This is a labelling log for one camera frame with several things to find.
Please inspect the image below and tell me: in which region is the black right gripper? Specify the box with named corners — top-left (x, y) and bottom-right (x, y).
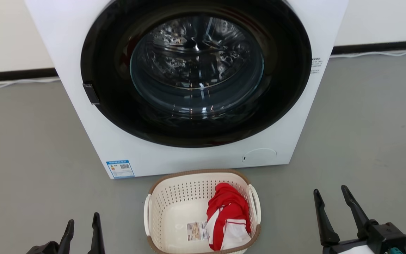
top-left (313, 185), bottom-right (406, 254)

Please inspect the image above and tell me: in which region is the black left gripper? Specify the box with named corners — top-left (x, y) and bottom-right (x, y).
top-left (26, 212), bottom-right (105, 254)

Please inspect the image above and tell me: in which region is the cream perforated laundry basket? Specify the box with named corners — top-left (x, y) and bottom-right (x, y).
top-left (143, 169), bottom-right (262, 254)

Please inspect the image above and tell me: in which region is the blue energy label sticker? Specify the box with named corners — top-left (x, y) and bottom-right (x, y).
top-left (106, 159), bottom-right (135, 179)

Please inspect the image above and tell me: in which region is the round white filter cover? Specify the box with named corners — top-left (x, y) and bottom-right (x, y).
top-left (241, 148), bottom-right (278, 164)

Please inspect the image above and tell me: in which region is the red and white garment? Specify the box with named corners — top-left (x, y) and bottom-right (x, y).
top-left (206, 182), bottom-right (252, 251)

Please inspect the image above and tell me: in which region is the round black glass machine door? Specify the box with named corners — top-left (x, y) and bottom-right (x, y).
top-left (80, 0), bottom-right (313, 148)

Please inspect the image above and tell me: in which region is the small printed machine sticker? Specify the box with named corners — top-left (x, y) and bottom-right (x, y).
top-left (310, 57), bottom-right (324, 74)

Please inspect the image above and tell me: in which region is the white front-load washing machine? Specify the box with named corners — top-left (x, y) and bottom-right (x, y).
top-left (24, 0), bottom-right (349, 180)

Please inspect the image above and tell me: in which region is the dark grey door handle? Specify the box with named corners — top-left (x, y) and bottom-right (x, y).
top-left (82, 83), bottom-right (101, 105)

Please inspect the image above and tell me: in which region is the white floor cable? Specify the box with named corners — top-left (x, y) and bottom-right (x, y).
top-left (330, 48), bottom-right (406, 59)

